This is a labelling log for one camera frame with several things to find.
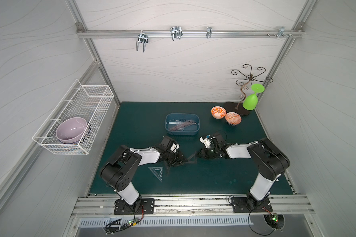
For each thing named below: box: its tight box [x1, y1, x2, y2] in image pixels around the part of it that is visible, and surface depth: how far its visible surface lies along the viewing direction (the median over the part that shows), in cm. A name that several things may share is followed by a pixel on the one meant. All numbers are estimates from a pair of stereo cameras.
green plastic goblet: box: [242, 83, 266, 111], surface depth 92 cm
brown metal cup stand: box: [223, 64, 274, 116], surface depth 98 cm
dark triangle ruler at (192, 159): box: [184, 150, 198, 164], surface depth 92 cm
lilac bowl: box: [55, 117, 88, 145], surface depth 62 cm
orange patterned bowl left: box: [210, 105, 227, 120], surface depth 113 cm
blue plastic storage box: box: [164, 113, 201, 136], surface depth 106 cm
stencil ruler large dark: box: [169, 119, 196, 132], surface depth 107 cm
